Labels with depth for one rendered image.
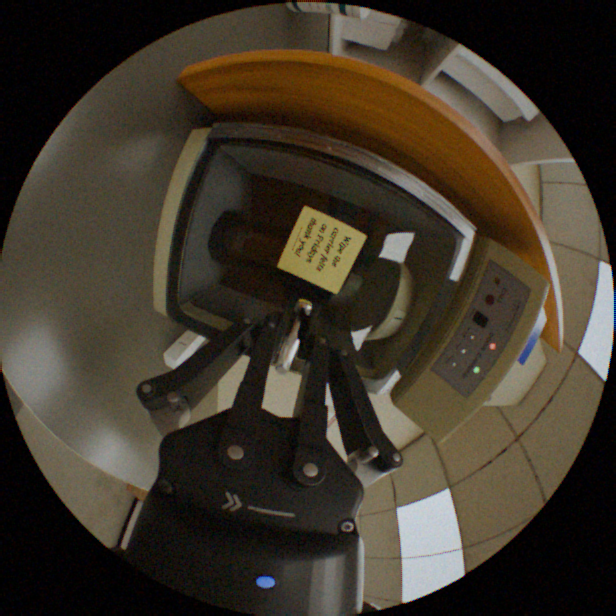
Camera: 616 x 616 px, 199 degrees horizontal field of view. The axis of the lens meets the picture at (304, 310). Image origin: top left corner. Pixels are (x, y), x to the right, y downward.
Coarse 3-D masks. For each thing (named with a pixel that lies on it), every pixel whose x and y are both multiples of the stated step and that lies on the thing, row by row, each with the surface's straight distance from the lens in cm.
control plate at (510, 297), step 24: (480, 288) 30; (504, 288) 31; (528, 288) 33; (480, 312) 30; (504, 312) 31; (456, 336) 29; (480, 336) 30; (504, 336) 31; (456, 360) 30; (480, 360) 31; (456, 384) 31
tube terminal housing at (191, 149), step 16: (208, 128) 33; (192, 144) 33; (192, 160) 31; (176, 176) 32; (176, 192) 31; (176, 208) 30; (160, 224) 32; (160, 240) 32; (160, 256) 32; (160, 272) 33; (464, 272) 31; (160, 288) 34; (160, 304) 35; (448, 304) 30; (432, 336) 31
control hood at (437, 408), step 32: (480, 256) 31; (512, 256) 32; (544, 288) 34; (448, 320) 30; (512, 352) 32; (416, 384) 32; (448, 384) 32; (480, 384) 32; (416, 416) 35; (448, 416) 34
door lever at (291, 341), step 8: (296, 304) 16; (304, 304) 16; (296, 312) 16; (304, 312) 16; (296, 320) 17; (304, 320) 17; (288, 328) 17; (296, 328) 17; (304, 328) 17; (288, 336) 18; (296, 336) 18; (288, 344) 18; (296, 344) 18; (280, 352) 19; (288, 352) 19; (280, 360) 20; (288, 360) 19; (280, 368) 20; (288, 368) 20
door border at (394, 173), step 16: (224, 128) 29; (240, 128) 28; (256, 128) 26; (272, 128) 26; (304, 144) 23; (320, 144) 23; (336, 144) 24; (352, 144) 24; (352, 160) 23; (368, 160) 23; (384, 176) 23; (400, 176) 24; (416, 192) 24; (432, 192) 26; (448, 208) 27; (464, 224) 29
